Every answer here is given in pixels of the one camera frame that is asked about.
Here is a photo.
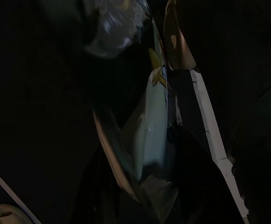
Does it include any banana print plastic bag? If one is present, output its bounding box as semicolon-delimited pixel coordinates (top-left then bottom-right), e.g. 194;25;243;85
83;0;181;189

